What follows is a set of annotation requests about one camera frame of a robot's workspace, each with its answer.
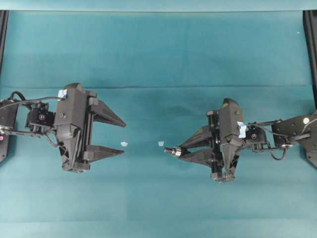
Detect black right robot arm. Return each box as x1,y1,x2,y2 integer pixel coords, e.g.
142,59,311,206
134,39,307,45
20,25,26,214
164,98,317,183

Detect black frame rail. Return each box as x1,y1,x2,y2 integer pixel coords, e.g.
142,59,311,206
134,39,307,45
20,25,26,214
303,9,317,107
0,10,9,68

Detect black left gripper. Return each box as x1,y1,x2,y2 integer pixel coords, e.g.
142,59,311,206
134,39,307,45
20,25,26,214
53,83,126,173

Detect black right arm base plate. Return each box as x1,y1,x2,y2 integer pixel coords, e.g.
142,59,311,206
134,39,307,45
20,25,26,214
299,135,317,168

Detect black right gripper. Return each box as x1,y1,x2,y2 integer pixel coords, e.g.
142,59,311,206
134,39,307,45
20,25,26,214
179,98,243,183

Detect black right frame rail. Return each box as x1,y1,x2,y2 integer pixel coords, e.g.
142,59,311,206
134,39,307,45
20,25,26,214
303,9,317,107

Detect small blue tape marker left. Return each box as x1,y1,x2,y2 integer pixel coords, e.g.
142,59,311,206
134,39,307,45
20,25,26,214
120,141,128,147

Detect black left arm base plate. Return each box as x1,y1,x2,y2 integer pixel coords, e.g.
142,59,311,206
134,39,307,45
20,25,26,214
0,119,12,163

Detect silver threaded metal shaft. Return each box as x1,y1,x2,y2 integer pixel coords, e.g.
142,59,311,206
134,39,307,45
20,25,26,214
163,147,183,157

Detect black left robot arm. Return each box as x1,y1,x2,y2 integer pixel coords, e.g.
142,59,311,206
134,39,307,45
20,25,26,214
0,83,126,173

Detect black left frame rail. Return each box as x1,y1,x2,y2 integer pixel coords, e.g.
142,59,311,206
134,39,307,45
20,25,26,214
0,10,9,68

